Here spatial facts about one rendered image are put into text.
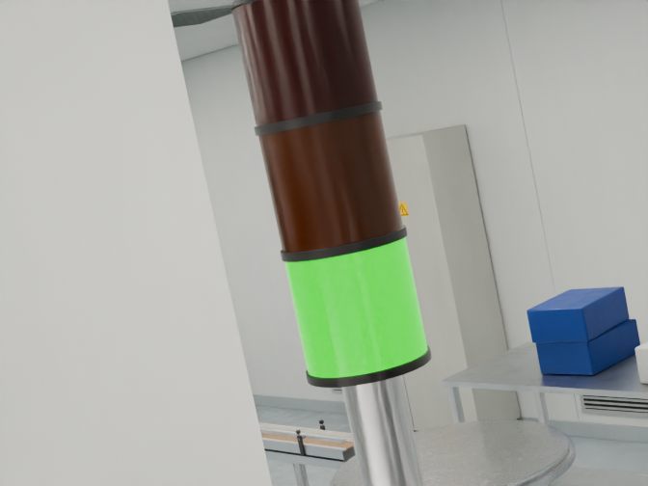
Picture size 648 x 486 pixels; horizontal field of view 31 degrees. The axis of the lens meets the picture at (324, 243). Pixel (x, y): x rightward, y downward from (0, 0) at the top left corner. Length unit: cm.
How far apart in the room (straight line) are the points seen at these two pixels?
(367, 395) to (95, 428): 157
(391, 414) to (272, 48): 15
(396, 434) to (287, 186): 11
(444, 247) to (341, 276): 688
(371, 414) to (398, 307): 5
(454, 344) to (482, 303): 33
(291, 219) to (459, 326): 697
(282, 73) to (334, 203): 5
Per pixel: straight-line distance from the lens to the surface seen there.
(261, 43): 44
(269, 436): 536
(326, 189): 44
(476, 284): 753
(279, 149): 44
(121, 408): 204
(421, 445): 477
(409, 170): 739
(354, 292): 44
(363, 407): 46
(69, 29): 204
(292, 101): 44
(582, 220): 713
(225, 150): 953
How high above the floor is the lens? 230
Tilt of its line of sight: 6 degrees down
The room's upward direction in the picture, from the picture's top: 12 degrees counter-clockwise
